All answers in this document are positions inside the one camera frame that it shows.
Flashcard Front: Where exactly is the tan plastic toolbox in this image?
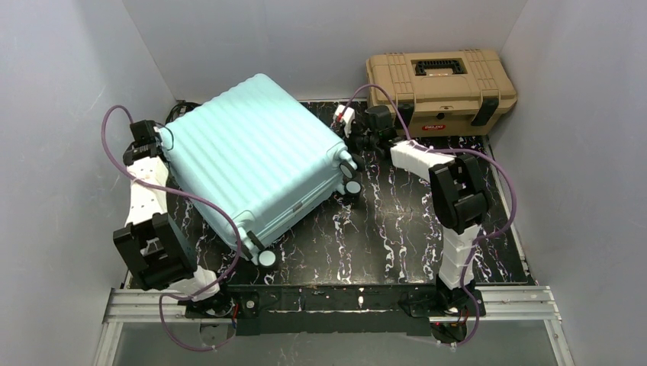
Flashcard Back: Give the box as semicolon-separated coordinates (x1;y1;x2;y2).
365;49;517;138

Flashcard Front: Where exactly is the light blue suitcase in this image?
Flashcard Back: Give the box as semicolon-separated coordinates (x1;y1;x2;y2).
160;73;352;262

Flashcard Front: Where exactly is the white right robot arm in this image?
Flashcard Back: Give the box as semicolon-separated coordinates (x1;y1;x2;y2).
334;108;493;291

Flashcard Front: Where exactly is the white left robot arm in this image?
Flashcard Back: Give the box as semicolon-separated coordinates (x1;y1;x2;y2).
113;120;220;301

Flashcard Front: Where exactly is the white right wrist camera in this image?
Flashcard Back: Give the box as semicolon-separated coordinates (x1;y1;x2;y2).
333;104;356;138

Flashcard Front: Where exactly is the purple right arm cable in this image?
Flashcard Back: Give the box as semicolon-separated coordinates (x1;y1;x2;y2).
341;83;519;349

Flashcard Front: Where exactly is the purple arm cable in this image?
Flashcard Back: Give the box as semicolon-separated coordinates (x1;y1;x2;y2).
341;83;519;349
101;104;243;352

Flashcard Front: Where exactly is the black coiled cable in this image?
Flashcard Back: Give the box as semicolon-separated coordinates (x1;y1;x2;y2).
172;101;201;120

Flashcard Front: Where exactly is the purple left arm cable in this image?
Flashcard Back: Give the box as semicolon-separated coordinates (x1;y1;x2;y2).
101;104;243;352

